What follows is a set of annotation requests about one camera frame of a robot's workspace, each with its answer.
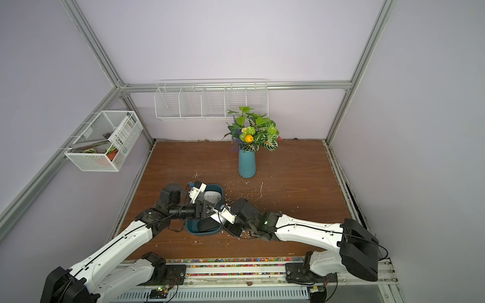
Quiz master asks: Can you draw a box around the teal plastic storage box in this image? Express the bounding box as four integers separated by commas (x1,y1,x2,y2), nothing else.
186,184,224,236

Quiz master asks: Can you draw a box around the white wire wall shelf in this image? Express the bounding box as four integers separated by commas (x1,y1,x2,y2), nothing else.
154,79,269,120

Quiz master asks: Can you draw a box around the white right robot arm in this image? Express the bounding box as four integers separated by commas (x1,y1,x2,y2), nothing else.
215,199,382,282

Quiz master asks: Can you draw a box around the large white grey mouse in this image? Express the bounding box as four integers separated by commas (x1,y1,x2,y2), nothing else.
204,191,222,205

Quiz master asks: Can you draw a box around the metal base rail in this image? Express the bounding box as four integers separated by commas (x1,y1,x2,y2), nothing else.
115,257,404,302

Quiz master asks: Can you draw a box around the artificial plant bouquet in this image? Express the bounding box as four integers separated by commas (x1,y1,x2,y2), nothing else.
223,107,280,152

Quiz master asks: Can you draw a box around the white mesh side basket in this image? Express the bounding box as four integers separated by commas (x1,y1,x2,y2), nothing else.
64,111,143,172

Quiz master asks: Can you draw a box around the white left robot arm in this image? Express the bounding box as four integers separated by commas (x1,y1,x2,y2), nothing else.
40,182,223,302

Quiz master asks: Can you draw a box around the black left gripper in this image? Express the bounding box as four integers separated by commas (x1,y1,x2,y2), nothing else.
169,199,218,219

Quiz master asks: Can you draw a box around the teal ceramic vase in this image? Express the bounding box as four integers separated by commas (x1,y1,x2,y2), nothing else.
239,150,256,179

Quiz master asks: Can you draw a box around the black mouse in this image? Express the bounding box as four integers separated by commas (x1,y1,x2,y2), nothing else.
197,218,221,234

